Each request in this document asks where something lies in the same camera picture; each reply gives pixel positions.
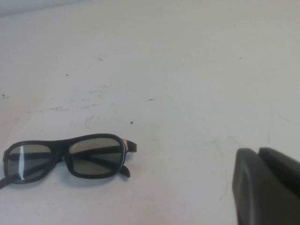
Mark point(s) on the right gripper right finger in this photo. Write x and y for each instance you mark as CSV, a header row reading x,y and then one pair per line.
x,y
281,166

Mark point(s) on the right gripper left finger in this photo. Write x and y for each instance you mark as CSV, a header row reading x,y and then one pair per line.
x,y
253,187

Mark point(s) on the black-framed glasses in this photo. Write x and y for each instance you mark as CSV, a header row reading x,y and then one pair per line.
x,y
93,161

